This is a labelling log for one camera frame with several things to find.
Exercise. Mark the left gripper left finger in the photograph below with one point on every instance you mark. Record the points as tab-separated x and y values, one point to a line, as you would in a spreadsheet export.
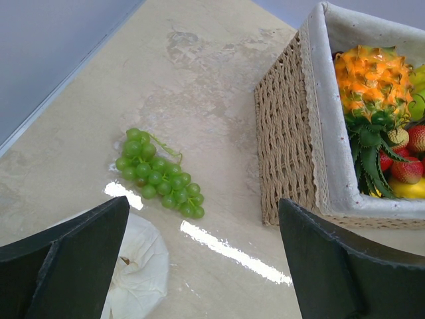
27	265

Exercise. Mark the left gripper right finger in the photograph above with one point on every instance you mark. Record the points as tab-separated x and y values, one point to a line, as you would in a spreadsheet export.
339	274

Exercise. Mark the yellow lemon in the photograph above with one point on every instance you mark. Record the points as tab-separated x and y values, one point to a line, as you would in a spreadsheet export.
408	191

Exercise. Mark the wicker basket with liner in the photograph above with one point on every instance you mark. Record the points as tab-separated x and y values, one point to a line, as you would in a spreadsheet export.
303	146

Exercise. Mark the green grape bunch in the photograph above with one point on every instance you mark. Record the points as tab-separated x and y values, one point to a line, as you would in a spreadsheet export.
156	171

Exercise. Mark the red lychee cluster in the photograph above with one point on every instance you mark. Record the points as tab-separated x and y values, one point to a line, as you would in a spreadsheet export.
408	145

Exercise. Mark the green apple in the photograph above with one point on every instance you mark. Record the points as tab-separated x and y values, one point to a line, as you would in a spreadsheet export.
416	107

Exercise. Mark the orange pineapple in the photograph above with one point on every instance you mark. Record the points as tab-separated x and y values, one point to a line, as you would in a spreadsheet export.
375	91

